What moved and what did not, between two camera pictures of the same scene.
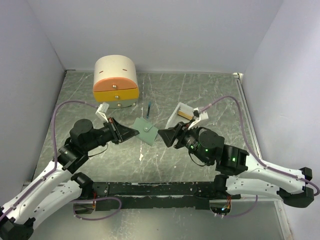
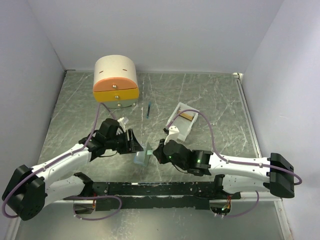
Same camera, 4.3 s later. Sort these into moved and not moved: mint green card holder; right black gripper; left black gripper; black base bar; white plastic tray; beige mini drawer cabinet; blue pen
Moved: right black gripper; left black gripper; mint green card holder
Not moved: beige mini drawer cabinet; white plastic tray; blue pen; black base bar
